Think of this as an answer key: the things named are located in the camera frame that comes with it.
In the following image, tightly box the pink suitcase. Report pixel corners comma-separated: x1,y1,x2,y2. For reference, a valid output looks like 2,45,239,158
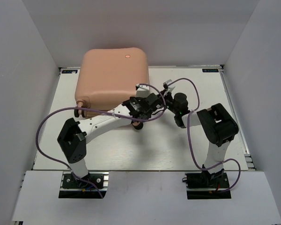
74,47,149,118

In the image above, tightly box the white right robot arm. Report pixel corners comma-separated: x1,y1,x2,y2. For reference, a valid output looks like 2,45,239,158
161,90,239,187

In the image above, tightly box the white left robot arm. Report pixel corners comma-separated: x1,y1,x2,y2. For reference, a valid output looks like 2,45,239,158
57,93,166,187

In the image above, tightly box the small dark label sticker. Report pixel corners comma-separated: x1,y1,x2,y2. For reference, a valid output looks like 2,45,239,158
202,68,219,73
61,69,78,74

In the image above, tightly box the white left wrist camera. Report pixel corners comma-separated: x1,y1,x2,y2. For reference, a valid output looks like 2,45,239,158
135,84,150,98

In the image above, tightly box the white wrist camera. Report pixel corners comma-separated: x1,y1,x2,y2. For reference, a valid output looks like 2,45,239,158
163,79,175,96
135,84,150,98

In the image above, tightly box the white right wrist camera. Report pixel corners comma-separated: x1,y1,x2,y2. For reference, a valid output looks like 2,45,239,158
163,79,175,96

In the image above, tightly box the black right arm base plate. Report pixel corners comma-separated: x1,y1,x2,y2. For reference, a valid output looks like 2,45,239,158
182,172,231,200

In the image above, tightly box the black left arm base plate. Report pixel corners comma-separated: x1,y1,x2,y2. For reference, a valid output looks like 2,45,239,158
59,172,109,199

